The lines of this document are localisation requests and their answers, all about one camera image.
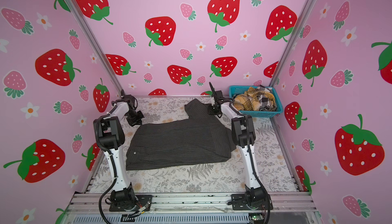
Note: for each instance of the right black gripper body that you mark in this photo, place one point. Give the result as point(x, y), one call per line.
point(212, 109)

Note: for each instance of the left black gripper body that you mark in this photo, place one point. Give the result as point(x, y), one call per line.
point(134, 118)

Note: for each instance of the dark grey striped shirt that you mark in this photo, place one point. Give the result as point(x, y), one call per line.
point(199, 139)

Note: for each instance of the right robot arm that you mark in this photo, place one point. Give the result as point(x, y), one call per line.
point(243, 136)

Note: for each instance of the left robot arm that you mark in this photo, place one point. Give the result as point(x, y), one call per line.
point(110, 137)

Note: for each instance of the yellow plaid shirt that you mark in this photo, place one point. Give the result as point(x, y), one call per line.
point(256, 99)

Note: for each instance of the teal plastic basket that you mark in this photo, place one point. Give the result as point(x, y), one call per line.
point(236, 90)

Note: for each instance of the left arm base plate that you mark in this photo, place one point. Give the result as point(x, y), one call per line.
point(142, 202)

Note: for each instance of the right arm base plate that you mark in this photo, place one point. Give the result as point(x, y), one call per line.
point(248, 202)

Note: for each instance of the aluminium rail frame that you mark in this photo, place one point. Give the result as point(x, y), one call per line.
point(197, 208)

